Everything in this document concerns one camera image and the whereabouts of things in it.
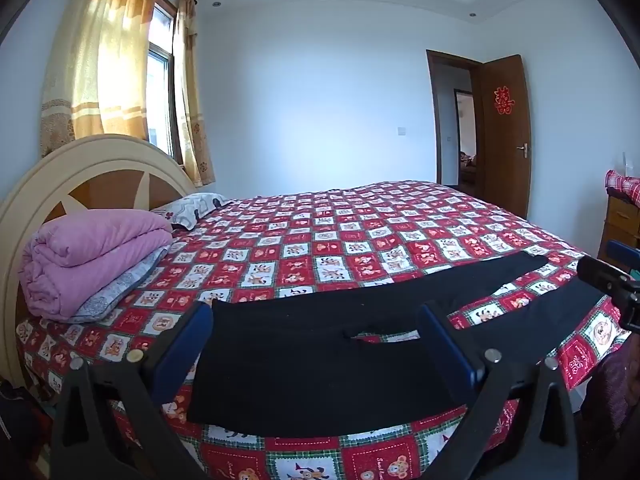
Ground folded pink quilt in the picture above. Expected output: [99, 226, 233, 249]
[19, 208, 174, 318]

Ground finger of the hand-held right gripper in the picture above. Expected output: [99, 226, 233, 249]
[577, 256, 632, 292]
[606, 240, 640, 266]

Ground narrow yellow curtain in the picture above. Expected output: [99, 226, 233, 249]
[172, 0, 217, 186]

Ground brown door frame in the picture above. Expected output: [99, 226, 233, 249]
[426, 49, 484, 193]

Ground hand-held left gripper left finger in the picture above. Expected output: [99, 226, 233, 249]
[50, 302, 216, 480]

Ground bed with red patchwork sheet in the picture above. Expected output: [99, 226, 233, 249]
[15, 180, 631, 480]

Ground black pants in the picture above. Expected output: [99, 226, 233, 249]
[187, 251, 608, 436]

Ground person's dark clothing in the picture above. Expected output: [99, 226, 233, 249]
[581, 335, 640, 463]

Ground wide yellow curtain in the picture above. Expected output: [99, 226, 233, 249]
[40, 0, 163, 158]

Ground dark cloth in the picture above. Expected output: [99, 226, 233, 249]
[0, 377, 57, 480]

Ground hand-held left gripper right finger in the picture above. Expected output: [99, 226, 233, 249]
[417, 301, 578, 480]

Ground window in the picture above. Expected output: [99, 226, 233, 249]
[147, 2, 178, 158]

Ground white patterned pillow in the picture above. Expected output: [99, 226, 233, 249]
[150, 192, 233, 232]

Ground brown wooden door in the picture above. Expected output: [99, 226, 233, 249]
[480, 54, 532, 220]

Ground grey patterned pillow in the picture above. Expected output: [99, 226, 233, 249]
[70, 242, 173, 324]

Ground red checkered cloth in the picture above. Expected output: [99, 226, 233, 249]
[604, 169, 640, 206]

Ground red paper door decoration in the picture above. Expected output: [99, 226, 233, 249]
[492, 85, 516, 116]

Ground cream and brown headboard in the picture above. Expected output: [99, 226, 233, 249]
[0, 133, 198, 386]

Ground wooden dresser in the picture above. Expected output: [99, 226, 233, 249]
[597, 194, 640, 267]

